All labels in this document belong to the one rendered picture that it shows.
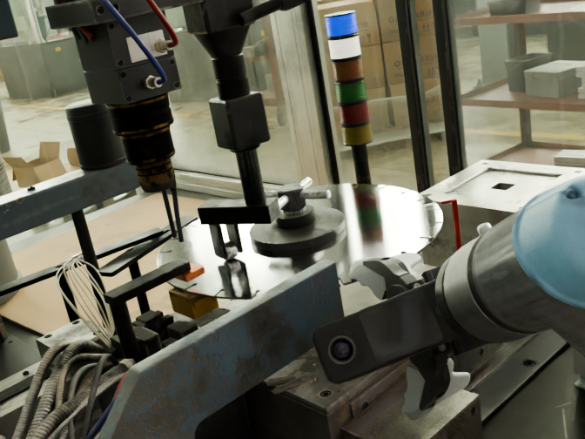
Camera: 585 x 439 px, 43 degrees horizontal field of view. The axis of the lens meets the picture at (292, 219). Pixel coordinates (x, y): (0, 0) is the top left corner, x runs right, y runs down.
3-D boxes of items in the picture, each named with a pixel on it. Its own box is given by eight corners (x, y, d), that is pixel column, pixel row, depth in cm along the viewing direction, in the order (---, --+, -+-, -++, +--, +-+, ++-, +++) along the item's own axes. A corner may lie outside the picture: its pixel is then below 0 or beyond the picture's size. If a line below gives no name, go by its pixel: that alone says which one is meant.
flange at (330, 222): (342, 244, 79) (339, 222, 78) (242, 255, 81) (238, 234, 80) (347, 209, 90) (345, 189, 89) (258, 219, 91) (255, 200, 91)
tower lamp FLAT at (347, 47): (345, 54, 110) (341, 33, 109) (367, 53, 107) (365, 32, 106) (324, 60, 107) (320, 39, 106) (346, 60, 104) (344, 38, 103)
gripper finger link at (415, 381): (471, 422, 69) (485, 355, 63) (416, 445, 67) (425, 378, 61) (453, 397, 71) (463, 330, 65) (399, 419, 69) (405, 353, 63)
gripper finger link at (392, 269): (382, 287, 69) (433, 326, 61) (366, 293, 68) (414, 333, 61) (377, 241, 67) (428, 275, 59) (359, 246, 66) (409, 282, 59)
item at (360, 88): (351, 96, 112) (348, 77, 111) (373, 97, 109) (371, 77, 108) (331, 104, 109) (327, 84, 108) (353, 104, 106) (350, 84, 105)
